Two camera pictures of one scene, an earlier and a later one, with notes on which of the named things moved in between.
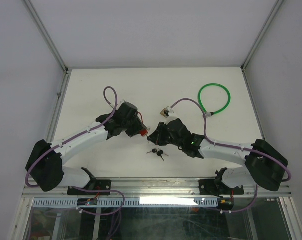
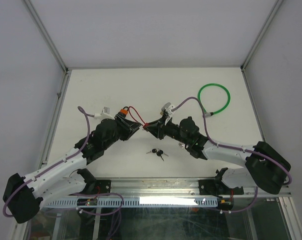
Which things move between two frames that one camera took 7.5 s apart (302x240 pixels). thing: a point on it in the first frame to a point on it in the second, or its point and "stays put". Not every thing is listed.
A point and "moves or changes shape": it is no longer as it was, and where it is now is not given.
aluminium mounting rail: x=156 y=188 stays put
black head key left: x=153 y=150 stays put
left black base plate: x=100 y=184 stays put
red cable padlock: x=143 y=132 moves or changes shape
